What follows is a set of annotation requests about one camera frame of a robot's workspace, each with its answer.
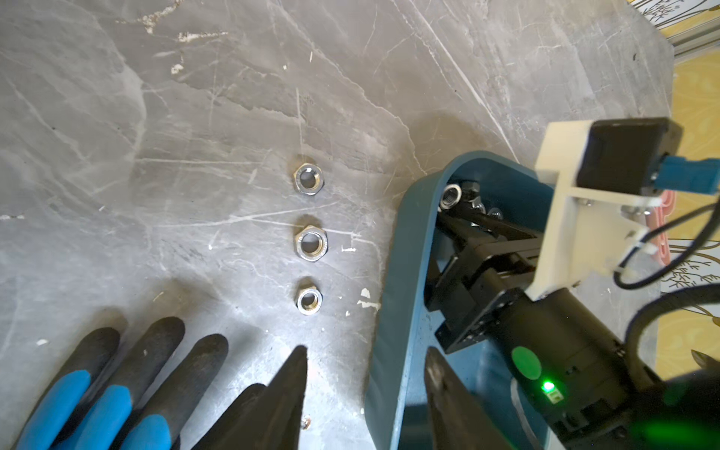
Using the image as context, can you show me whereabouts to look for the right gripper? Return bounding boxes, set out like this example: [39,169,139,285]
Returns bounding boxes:
[424,216,543,354]

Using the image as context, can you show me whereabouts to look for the teal plastic storage box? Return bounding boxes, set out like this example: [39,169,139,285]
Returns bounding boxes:
[365,151,553,449]

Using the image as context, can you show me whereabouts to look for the blue grey work glove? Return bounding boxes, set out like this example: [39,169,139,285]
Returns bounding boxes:
[12,317,230,449]

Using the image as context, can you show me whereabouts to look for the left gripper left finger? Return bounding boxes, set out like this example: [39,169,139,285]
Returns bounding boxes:
[194,346,308,449]

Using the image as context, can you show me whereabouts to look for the steel hex nut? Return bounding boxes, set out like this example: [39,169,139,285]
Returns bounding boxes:
[294,225,329,263]
[295,285,324,316]
[292,162,324,196]

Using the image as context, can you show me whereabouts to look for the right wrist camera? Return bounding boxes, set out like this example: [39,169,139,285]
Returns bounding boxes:
[525,117,719,301]

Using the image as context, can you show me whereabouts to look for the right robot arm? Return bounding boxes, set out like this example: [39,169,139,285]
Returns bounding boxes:
[425,214,719,449]

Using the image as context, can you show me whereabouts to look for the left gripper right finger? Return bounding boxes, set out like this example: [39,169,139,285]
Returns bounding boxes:
[424,347,514,449]

